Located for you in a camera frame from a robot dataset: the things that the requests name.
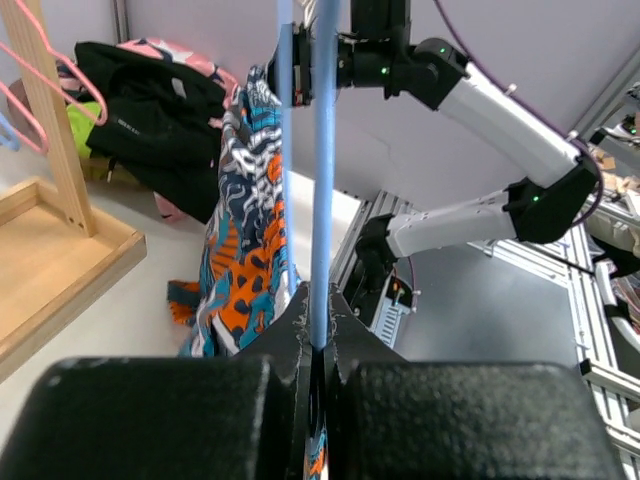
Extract wooden clothes rack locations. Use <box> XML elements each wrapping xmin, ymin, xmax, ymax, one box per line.
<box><xmin>1</xmin><ymin>1</ymin><xmax>146</xmax><ymax>379</ymax></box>

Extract light blue wire hanger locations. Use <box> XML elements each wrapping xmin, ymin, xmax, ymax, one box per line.
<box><xmin>0</xmin><ymin>113</ymin><xmax>21</xmax><ymax>152</ymax></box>

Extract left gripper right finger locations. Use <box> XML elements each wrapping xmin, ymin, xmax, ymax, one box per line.
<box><xmin>324</xmin><ymin>283</ymin><xmax>406</xmax><ymax>384</ymax></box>

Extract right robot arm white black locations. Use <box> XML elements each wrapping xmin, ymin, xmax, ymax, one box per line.
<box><xmin>268</xmin><ymin>1</ymin><xmax>602</xmax><ymax>301</ymax></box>

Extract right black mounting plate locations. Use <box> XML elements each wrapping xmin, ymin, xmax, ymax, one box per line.
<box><xmin>344</xmin><ymin>236</ymin><xmax>398</xmax><ymax>327</ymax></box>

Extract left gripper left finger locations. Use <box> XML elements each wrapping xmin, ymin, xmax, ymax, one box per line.
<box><xmin>237</xmin><ymin>282</ymin><xmax>312</xmax><ymax>390</ymax></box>

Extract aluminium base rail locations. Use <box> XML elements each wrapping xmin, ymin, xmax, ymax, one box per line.
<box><xmin>327</xmin><ymin>189</ymin><xmax>640</xmax><ymax>451</ymax></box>

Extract lime green shorts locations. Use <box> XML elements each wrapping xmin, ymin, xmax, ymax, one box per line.
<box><xmin>64</xmin><ymin>99</ymin><xmax>141</xmax><ymax>186</ymax></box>

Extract brown translucent plastic basket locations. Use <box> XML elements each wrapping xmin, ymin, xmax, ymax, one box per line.
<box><xmin>7</xmin><ymin>79</ymin><xmax>31</xmax><ymax>129</ymax></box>

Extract pink wire hanger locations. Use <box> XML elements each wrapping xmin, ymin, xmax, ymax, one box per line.
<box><xmin>1</xmin><ymin>80</ymin><xmax>49</xmax><ymax>155</ymax></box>
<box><xmin>1</xmin><ymin>1</ymin><xmax>109</xmax><ymax>126</ymax></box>

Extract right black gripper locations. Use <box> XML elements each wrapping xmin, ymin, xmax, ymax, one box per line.
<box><xmin>267</xmin><ymin>23</ymin><xmax>350</xmax><ymax>107</ymax></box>

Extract black shorts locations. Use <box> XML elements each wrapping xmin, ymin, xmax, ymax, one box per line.
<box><xmin>73</xmin><ymin>40</ymin><xmax>229</xmax><ymax>225</ymax></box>

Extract colourful patterned shorts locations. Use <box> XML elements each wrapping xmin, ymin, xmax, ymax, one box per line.
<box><xmin>166</xmin><ymin>65</ymin><xmax>326</xmax><ymax>479</ymax></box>

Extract pink shark print shorts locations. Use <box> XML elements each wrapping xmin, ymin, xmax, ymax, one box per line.
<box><xmin>54</xmin><ymin>37</ymin><xmax>241</xmax><ymax>224</ymax></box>

